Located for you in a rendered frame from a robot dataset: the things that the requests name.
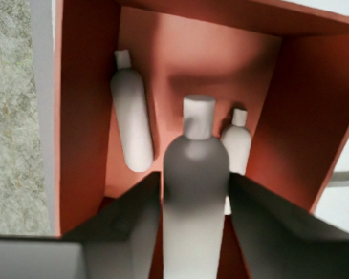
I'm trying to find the red-brown open box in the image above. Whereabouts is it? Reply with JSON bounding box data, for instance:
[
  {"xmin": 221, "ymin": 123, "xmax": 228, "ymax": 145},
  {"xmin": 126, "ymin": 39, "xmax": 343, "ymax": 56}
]
[{"xmin": 54, "ymin": 0, "xmax": 349, "ymax": 279}]

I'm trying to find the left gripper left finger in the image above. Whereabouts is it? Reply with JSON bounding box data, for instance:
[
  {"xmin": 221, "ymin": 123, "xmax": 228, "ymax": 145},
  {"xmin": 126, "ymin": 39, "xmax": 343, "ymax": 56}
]
[{"xmin": 0, "ymin": 171, "xmax": 162, "ymax": 279}]

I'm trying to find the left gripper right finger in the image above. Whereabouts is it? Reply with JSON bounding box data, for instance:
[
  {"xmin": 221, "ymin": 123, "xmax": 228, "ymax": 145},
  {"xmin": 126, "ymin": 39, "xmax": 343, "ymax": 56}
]
[{"xmin": 228, "ymin": 171, "xmax": 349, "ymax": 279}]

